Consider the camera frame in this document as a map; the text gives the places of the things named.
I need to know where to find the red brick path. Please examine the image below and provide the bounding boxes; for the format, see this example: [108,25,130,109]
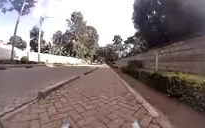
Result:
[0,63,178,128]

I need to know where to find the row of trees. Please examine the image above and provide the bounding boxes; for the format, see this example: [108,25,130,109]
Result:
[0,0,101,64]

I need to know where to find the concrete kerb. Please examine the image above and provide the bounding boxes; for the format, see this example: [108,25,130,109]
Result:
[0,64,105,120]

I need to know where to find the robot's own part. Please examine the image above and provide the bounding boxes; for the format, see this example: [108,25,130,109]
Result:
[131,120,142,128]
[61,120,72,128]

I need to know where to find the round bush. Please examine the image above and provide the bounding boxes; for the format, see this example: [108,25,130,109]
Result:
[20,55,30,65]

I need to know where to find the low green hedge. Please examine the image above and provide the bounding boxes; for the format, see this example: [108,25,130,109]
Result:
[119,59,205,116]

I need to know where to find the bare dirt strip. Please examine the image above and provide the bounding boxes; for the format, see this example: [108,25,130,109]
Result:
[112,67,205,128]

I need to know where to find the paved road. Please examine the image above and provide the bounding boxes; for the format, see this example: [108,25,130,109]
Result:
[0,64,103,115]

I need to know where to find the roadside verge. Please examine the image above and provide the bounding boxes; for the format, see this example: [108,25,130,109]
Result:
[0,61,48,70]

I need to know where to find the street lamp pole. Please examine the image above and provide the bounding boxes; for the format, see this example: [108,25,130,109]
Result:
[9,1,30,63]

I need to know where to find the white wall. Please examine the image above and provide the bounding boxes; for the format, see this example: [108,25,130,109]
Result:
[0,44,88,65]

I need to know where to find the trees behind stone wall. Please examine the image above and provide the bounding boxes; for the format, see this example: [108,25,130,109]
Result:
[111,0,205,52]

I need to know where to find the grey stone wall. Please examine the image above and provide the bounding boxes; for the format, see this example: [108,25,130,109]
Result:
[117,32,205,76]

